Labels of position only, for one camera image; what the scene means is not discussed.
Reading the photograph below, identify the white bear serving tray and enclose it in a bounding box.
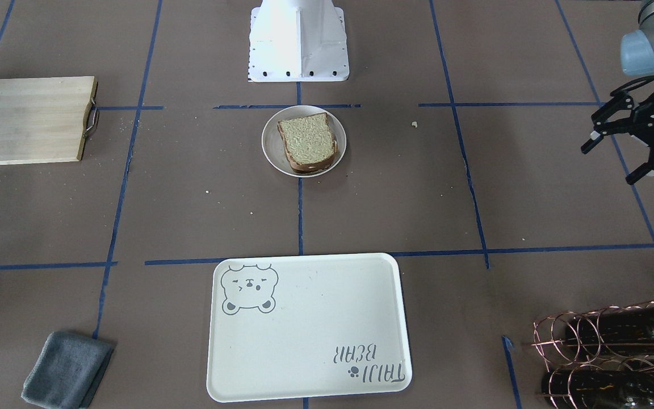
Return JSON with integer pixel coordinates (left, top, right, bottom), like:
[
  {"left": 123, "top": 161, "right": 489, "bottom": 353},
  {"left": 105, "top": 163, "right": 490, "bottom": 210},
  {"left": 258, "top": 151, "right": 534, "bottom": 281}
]
[{"left": 206, "top": 253, "right": 413, "bottom": 402}]

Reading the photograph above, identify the green wine bottle middle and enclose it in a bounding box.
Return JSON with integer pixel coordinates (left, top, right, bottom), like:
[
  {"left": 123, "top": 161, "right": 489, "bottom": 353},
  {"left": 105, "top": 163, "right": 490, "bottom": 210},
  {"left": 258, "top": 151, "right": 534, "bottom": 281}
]
[{"left": 565, "top": 306, "right": 654, "bottom": 357}]

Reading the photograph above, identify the green wine bottle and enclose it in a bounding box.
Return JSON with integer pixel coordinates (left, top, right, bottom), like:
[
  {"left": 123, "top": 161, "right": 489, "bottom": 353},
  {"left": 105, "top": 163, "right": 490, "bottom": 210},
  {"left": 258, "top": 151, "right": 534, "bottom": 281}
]
[
  {"left": 565, "top": 306, "right": 654, "bottom": 357},
  {"left": 540, "top": 368, "right": 654, "bottom": 408}
]

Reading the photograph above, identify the green wine bottle front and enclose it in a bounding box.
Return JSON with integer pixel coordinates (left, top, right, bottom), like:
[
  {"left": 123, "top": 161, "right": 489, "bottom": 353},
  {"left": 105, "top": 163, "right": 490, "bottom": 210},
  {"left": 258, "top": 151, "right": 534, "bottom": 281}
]
[{"left": 540, "top": 368, "right": 654, "bottom": 408}]

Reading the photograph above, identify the bottom bread slice with egg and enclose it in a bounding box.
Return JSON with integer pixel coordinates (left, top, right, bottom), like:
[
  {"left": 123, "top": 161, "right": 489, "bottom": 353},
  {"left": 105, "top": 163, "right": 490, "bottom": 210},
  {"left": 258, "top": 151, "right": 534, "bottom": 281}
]
[{"left": 287, "top": 153, "right": 338, "bottom": 174}]

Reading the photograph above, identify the white round plate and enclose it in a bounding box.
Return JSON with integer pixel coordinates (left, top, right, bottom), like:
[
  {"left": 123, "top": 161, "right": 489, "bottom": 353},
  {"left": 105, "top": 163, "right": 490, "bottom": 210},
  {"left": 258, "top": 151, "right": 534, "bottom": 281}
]
[{"left": 261, "top": 105, "right": 347, "bottom": 178}]

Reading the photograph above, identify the wooden cutting board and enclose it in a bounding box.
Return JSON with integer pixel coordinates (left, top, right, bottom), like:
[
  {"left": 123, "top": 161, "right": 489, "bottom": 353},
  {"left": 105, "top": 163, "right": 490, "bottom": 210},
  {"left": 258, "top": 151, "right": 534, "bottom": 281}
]
[{"left": 0, "top": 77, "right": 98, "bottom": 165}]

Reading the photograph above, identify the folded grey cloth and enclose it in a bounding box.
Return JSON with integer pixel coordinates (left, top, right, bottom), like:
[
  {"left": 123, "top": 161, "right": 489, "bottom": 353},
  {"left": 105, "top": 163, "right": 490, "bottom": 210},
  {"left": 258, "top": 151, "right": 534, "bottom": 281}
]
[{"left": 21, "top": 331, "right": 114, "bottom": 408}]

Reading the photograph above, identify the copper wire bottle rack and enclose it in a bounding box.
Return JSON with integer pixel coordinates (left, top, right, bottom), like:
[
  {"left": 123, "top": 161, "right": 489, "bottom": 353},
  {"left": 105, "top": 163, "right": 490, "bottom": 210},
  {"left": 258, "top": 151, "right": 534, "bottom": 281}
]
[{"left": 532, "top": 300, "right": 654, "bottom": 408}]

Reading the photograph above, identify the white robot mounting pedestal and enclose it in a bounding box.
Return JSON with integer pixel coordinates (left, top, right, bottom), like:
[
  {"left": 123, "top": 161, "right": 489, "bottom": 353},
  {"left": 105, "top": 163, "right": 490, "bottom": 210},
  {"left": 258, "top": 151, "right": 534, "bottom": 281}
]
[{"left": 248, "top": 1, "right": 350, "bottom": 83}]

